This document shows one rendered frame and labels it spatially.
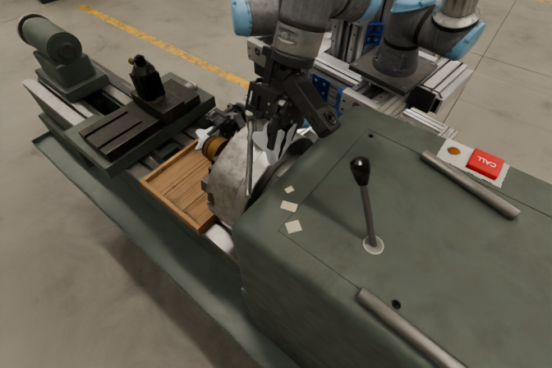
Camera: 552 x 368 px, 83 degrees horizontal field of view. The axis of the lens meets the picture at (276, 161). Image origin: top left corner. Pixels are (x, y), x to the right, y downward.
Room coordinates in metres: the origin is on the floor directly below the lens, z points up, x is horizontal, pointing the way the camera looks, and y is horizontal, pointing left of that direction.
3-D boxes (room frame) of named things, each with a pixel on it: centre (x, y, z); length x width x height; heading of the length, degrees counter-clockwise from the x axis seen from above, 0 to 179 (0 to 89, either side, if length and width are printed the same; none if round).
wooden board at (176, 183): (0.70, 0.25, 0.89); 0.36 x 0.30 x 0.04; 141
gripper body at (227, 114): (0.77, 0.16, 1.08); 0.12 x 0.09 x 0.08; 141
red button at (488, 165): (0.43, -0.45, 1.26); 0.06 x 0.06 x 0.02; 51
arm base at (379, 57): (0.97, -0.41, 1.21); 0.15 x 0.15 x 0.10
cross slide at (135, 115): (0.94, 0.52, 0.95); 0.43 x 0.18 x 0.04; 141
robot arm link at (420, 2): (0.96, -0.42, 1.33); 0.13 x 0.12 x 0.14; 40
